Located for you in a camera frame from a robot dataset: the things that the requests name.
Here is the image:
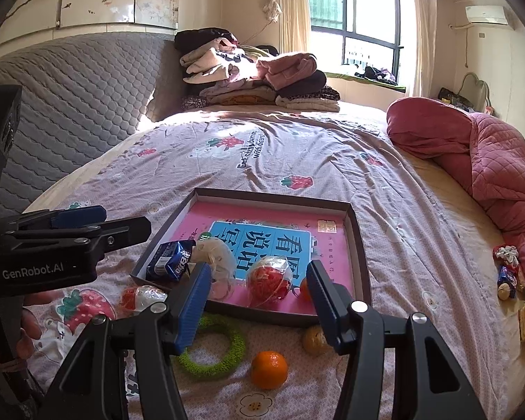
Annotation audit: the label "pink book with blue label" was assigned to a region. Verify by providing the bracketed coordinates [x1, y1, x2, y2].
[160, 201, 355, 316]

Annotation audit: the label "small doll toy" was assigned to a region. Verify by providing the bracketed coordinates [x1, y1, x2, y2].
[493, 245, 522, 301]

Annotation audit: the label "blue snack packet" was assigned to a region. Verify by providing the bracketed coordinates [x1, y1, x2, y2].
[146, 240, 194, 284]

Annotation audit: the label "brown walnut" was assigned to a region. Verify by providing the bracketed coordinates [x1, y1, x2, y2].
[301, 326, 333, 357]

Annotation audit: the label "dark framed window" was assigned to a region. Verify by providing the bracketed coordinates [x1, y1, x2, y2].
[305, 0, 404, 88]

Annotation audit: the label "person's left hand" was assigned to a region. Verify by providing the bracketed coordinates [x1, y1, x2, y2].
[16, 289, 66, 362]

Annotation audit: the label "pile of folded clothes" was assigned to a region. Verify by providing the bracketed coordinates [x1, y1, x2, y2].
[174, 27, 341, 113]

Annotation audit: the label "pink quilted duvet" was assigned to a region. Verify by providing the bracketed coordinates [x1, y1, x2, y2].
[386, 96, 525, 381]

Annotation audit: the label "grey shallow cardboard box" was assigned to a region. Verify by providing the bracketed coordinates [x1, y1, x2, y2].
[130, 187, 372, 328]

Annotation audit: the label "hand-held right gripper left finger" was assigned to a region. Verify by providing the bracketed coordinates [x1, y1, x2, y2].
[37, 261, 214, 420]

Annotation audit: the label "cream sheer scrunchie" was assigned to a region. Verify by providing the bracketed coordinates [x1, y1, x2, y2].
[191, 240, 237, 303]

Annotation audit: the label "grey quilted headboard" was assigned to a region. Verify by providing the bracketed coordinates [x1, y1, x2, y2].
[0, 33, 180, 219]

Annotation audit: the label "cream curtain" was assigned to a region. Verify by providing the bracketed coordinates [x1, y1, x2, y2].
[265, 0, 311, 57]
[405, 0, 440, 99]

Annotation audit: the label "white air conditioner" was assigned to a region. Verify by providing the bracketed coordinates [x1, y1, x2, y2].
[465, 5, 508, 26]

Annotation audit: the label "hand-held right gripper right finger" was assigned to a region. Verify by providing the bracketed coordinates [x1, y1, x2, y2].
[305, 259, 486, 420]

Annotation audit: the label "green knitted ring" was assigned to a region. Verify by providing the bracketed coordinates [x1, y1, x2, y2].
[177, 313, 247, 380]

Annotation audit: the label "dark clothes on windowsill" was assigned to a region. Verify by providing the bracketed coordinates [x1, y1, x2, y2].
[353, 65, 398, 84]

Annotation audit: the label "metal chair back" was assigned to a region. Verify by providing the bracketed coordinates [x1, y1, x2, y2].
[459, 72, 491, 114]

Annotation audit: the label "orange tangerine with stem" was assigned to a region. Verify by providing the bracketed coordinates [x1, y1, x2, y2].
[297, 276, 316, 302]

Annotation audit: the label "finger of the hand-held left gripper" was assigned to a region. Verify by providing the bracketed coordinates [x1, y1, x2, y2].
[9, 216, 152, 254]
[16, 205, 108, 230]

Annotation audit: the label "red ball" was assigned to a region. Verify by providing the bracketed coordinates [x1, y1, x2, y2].
[246, 257, 292, 310]

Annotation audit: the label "beige bed sheet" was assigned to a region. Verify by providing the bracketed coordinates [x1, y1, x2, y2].
[396, 149, 525, 407]

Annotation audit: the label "red white snack packet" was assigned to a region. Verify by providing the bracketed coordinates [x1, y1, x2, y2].
[117, 284, 169, 318]

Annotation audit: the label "dark bag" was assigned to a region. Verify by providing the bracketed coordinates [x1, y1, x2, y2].
[437, 87, 475, 112]

